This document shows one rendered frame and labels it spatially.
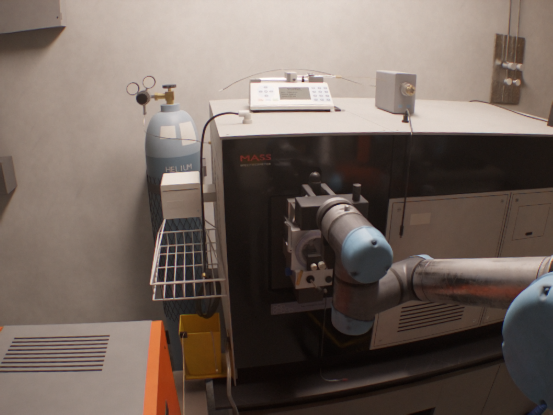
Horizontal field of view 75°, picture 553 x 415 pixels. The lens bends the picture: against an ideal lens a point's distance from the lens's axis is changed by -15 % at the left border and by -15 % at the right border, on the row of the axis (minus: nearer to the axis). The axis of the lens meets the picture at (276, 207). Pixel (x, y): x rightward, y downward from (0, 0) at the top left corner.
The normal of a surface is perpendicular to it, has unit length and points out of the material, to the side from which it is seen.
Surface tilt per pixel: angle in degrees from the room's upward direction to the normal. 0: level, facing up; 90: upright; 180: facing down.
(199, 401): 0
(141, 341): 0
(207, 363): 93
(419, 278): 68
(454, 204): 90
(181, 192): 90
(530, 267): 44
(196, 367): 93
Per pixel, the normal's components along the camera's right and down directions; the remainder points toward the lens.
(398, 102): 0.18, 0.36
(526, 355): -0.94, 0.08
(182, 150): 0.59, 0.22
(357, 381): 0.00, -0.93
